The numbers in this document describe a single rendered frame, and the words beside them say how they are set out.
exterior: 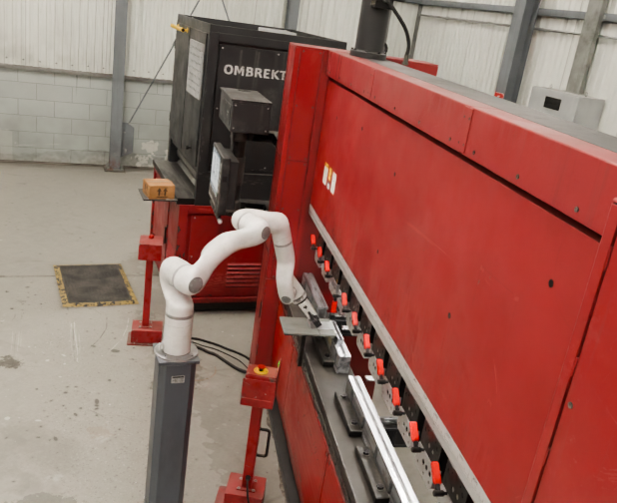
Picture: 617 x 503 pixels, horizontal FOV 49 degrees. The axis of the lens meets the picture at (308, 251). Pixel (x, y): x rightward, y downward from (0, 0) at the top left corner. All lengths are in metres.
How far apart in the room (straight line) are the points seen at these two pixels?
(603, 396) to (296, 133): 3.12
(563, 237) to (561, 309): 0.16
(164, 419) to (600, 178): 2.25
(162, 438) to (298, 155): 1.79
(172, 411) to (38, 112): 7.25
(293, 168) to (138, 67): 6.10
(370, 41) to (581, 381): 2.77
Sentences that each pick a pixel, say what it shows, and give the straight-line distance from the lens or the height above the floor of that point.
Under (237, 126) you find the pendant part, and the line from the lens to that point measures 4.09.
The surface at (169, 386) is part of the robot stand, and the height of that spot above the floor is 0.88.
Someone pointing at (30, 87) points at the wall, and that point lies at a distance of 9.89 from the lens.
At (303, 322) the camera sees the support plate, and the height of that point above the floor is 1.00.
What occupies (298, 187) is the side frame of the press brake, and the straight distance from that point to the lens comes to 4.07.
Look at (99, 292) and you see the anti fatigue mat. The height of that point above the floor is 0.01.
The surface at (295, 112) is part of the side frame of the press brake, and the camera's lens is 3.97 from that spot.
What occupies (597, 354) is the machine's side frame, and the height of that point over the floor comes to 2.07.
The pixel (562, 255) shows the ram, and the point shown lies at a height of 2.07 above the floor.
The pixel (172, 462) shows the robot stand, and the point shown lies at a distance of 3.31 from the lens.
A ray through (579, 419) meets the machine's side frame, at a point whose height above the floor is 1.96.
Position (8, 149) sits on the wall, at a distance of 10.06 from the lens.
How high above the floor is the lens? 2.49
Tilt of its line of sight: 19 degrees down
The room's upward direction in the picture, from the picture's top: 9 degrees clockwise
